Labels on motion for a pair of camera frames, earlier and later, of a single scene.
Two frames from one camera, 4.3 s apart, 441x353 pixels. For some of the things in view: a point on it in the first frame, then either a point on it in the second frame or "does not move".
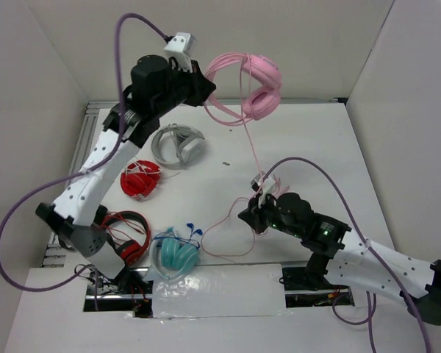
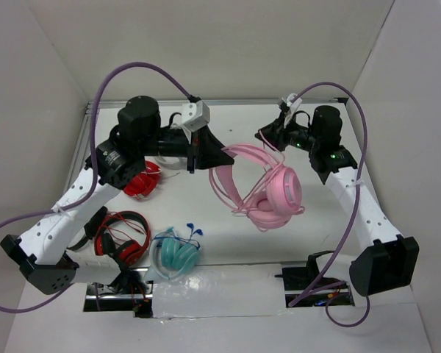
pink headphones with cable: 261,82 -> 259,184
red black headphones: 131,252 does not move
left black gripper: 201,87 -> 209,152
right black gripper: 253,215 -> 274,135
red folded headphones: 140,179 does not move
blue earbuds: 198,231 does not move
